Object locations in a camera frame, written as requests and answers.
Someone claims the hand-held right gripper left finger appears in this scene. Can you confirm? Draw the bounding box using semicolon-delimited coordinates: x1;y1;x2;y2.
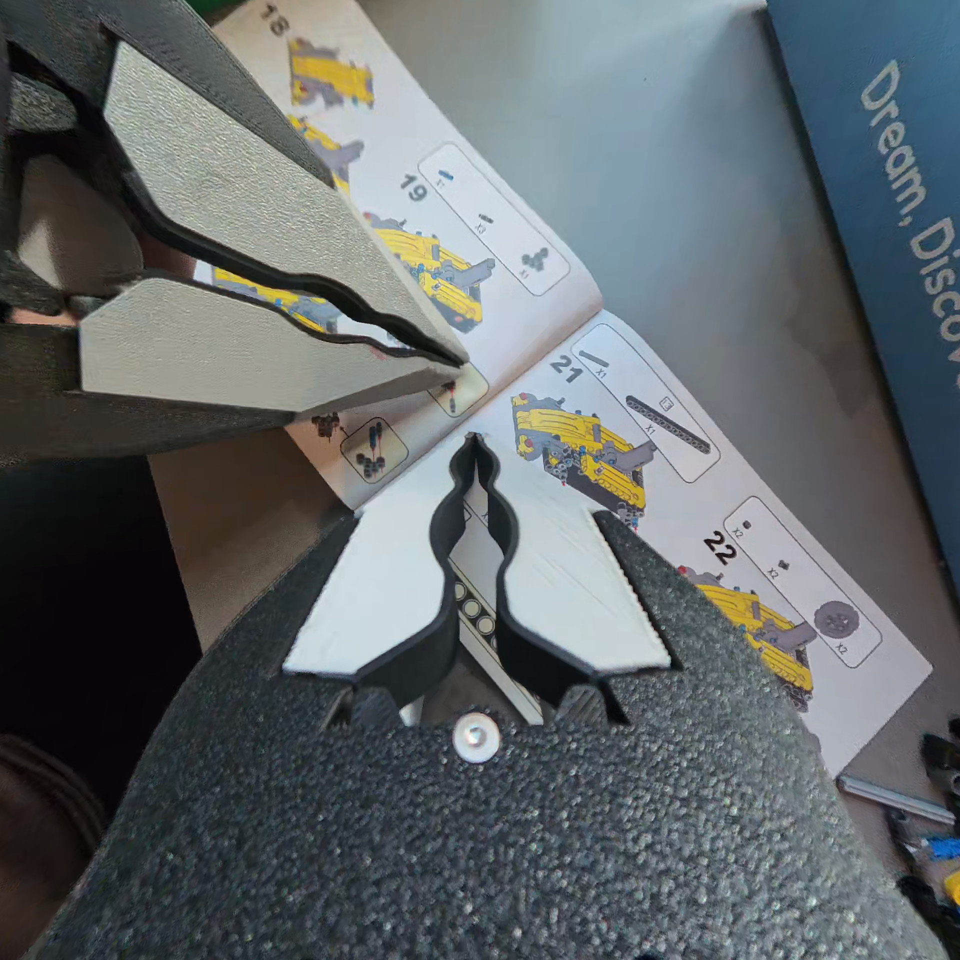
282;432;481;710

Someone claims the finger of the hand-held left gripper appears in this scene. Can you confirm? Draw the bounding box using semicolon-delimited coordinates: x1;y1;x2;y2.
103;39;471;369
77;277;464;415

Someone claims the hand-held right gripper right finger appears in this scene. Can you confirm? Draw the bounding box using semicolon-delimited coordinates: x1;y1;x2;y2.
474;435;672;708

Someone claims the instruction booklet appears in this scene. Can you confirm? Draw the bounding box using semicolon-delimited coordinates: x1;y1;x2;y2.
191;0;935;777

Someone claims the person's brown shirt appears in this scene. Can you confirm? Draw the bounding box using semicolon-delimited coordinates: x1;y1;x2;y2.
0;735;106;960

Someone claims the pile of loose brick pieces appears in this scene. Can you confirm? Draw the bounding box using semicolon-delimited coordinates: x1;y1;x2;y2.
836;720;960;939

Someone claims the blue cardboard box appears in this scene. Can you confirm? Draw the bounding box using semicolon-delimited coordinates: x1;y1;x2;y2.
765;0;960;594

